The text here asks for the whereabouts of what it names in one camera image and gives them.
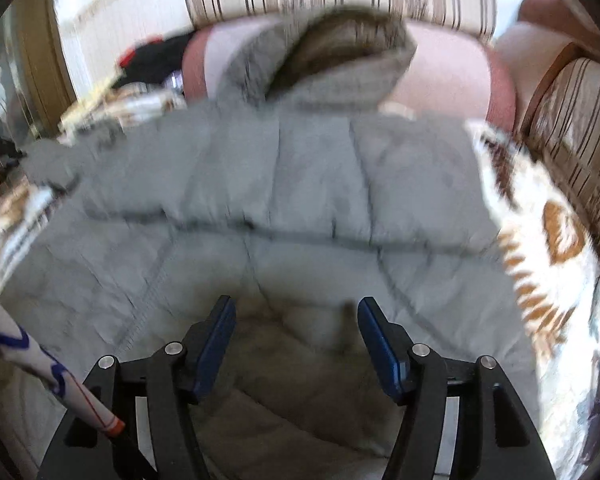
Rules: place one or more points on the square striped floral sofa cushion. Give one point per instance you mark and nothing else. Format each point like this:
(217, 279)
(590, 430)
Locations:
(580, 125)

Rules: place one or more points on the pink sofa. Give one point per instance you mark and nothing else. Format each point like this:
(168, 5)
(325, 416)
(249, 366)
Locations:
(445, 70)

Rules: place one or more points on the wooden glass door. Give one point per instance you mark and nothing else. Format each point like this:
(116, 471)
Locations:
(35, 60)

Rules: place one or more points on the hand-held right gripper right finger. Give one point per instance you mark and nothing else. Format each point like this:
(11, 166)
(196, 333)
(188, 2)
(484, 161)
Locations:
(380, 345)

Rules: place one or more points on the leaf print blanket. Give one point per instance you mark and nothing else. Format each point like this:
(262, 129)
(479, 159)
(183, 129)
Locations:
(545, 270)

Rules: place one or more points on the grey quilted puffer jacket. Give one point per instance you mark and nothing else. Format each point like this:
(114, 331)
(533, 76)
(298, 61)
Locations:
(290, 185)

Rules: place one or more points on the black and red clothes pile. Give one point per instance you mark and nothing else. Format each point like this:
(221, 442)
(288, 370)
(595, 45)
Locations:
(155, 60)

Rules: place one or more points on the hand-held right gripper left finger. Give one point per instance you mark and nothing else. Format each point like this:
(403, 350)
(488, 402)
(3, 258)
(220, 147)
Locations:
(214, 345)

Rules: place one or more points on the white blue-printed tube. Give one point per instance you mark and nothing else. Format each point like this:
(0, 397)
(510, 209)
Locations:
(30, 355)

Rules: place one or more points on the cream cloth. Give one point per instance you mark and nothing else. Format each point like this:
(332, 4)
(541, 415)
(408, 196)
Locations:
(125, 105)

